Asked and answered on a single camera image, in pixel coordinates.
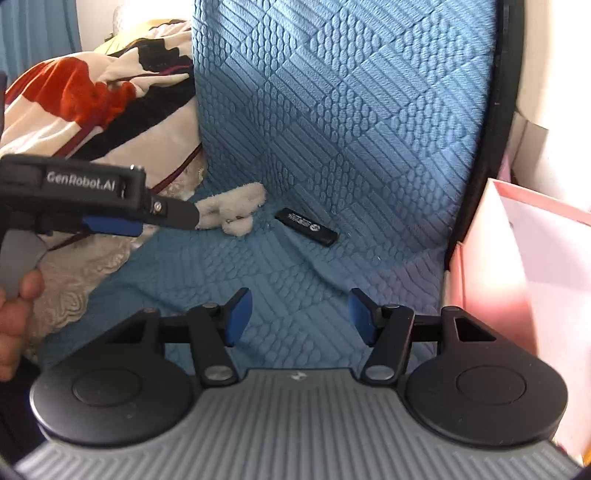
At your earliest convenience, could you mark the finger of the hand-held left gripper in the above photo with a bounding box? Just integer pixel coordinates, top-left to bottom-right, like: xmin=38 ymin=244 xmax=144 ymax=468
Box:
xmin=82 ymin=194 xmax=202 ymax=237

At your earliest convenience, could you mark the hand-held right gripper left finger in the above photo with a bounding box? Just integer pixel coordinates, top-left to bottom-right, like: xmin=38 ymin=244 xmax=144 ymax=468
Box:
xmin=99 ymin=288 xmax=253 ymax=386

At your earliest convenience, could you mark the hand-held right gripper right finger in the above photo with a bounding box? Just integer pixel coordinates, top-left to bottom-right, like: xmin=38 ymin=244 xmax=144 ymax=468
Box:
xmin=348 ymin=288 xmax=500 ymax=385

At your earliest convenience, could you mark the white plush toy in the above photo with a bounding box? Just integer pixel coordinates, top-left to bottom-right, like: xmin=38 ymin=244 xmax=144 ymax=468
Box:
xmin=194 ymin=182 xmax=268 ymax=239

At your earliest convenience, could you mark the black rectangular stick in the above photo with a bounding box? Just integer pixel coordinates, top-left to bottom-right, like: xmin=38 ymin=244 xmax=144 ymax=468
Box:
xmin=276 ymin=208 xmax=339 ymax=247

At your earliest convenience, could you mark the pink cardboard box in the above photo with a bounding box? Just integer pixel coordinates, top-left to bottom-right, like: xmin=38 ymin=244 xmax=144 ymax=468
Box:
xmin=449 ymin=178 xmax=591 ymax=468

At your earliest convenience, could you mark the person's left hand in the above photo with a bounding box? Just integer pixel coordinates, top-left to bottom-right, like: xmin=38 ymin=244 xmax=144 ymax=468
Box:
xmin=0 ymin=270 xmax=45 ymax=382

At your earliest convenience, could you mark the red white black striped blanket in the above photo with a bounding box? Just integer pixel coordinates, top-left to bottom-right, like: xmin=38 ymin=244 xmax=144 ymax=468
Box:
xmin=0 ymin=18 xmax=204 ymax=162

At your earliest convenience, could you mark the cream lace bedsheet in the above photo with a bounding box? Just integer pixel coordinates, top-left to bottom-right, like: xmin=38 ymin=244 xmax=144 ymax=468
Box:
xmin=25 ymin=143 xmax=209 ymax=366

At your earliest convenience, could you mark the blue curtain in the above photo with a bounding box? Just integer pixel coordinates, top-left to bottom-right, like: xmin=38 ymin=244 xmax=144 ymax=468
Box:
xmin=0 ymin=0 xmax=85 ymax=89

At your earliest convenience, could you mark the blue textured mat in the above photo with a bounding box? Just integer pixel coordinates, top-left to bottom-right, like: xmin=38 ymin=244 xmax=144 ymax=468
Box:
xmin=39 ymin=0 xmax=503 ymax=371

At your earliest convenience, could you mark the black frame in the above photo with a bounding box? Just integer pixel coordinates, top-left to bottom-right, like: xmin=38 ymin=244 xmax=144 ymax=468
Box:
xmin=442 ymin=0 xmax=526 ymax=274

